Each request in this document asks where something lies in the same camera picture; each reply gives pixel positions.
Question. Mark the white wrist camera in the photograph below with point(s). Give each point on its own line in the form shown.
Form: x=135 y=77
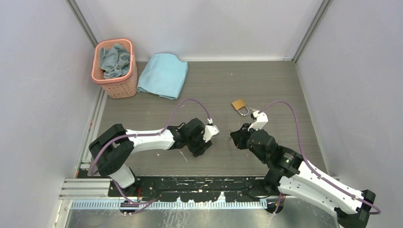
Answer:
x=260 y=119
x=210 y=130

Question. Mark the pink plastic laundry basket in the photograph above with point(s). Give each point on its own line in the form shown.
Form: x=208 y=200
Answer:
x=119 y=87

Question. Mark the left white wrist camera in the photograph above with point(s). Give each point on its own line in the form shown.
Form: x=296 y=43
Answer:
x=210 y=130

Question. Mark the grey-blue cloth in basket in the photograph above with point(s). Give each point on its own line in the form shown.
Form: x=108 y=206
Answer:
x=114 y=62

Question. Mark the light blue folded towel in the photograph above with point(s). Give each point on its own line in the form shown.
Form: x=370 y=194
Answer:
x=164 y=75

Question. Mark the aluminium rail frame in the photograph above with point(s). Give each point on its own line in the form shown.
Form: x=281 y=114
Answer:
x=184 y=202

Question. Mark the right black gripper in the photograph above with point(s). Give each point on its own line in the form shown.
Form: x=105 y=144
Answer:
x=239 y=136

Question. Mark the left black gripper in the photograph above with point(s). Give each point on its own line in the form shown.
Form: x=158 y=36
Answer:
x=200 y=148

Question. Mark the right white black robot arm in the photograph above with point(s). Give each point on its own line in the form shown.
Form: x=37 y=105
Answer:
x=289 y=174

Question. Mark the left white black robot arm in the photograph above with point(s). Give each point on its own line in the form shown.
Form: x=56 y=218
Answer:
x=111 y=149

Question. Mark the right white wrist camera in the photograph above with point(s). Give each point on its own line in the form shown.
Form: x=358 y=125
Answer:
x=260 y=119

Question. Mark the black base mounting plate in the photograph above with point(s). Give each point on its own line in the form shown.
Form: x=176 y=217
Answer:
x=199 y=188

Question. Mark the brass padlock far right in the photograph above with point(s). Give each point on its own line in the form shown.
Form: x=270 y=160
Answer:
x=239 y=105

